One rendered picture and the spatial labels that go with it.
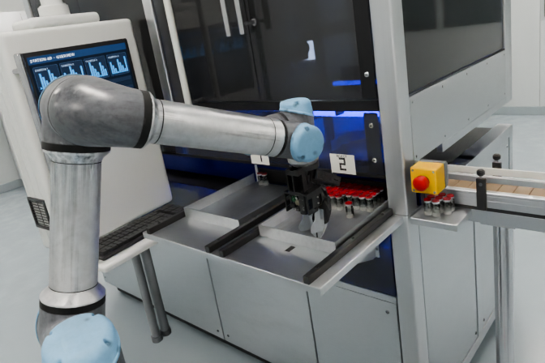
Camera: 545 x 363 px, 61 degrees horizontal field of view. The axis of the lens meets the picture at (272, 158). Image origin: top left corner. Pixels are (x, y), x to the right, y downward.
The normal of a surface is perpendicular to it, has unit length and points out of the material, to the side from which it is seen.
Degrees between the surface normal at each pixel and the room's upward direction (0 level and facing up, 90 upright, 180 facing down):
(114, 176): 90
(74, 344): 8
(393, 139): 90
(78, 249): 89
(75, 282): 88
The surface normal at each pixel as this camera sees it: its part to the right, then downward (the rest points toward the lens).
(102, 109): 0.14, -0.02
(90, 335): -0.08, -0.92
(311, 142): 0.54, 0.16
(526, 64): -0.65, 0.31
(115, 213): 0.79, 0.05
